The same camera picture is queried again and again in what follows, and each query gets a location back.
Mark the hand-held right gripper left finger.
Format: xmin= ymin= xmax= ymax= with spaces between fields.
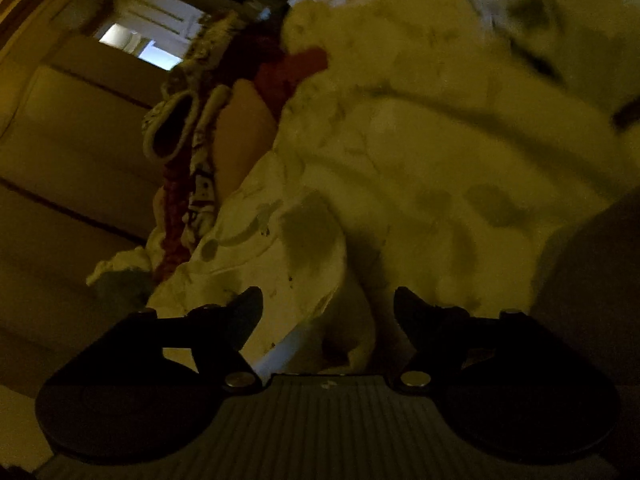
xmin=125 ymin=286 xmax=265 ymax=394

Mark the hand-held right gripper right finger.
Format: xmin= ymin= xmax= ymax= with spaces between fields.
xmin=393 ymin=286 xmax=531 ymax=394

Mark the cream leaf-print garment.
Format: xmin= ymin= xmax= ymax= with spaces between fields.
xmin=146 ymin=152 xmax=377 ymax=377

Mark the dark red knit garment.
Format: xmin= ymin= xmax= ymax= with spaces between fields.
xmin=152 ymin=160 xmax=197 ymax=283

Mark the cream patterned garment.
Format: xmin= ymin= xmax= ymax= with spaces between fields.
xmin=141 ymin=10 xmax=242 ymax=263

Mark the grey-green cloth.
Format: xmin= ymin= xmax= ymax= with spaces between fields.
xmin=87 ymin=247 xmax=154 ymax=312

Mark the peach garment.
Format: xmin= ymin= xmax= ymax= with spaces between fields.
xmin=214 ymin=79 xmax=279 ymax=197

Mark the white printed bed cover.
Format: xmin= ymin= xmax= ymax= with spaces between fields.
xmin=277 ymin=0 xmax=640 ymax=321

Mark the dark grey cloth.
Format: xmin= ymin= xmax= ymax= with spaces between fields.
xmin=532 ymin=200 xmax=640 ymax=466

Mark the wooden wardrobe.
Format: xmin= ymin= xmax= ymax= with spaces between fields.
xmin=0 ymin=0 xmax=206 ymax=466

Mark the red cloth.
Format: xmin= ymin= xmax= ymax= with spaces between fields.
xmin=254 ymin=46 xmax=329 ymax=112

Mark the white panel door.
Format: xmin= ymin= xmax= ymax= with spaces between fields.
xmin=94 ymin=0 xmax=207 ymax=72

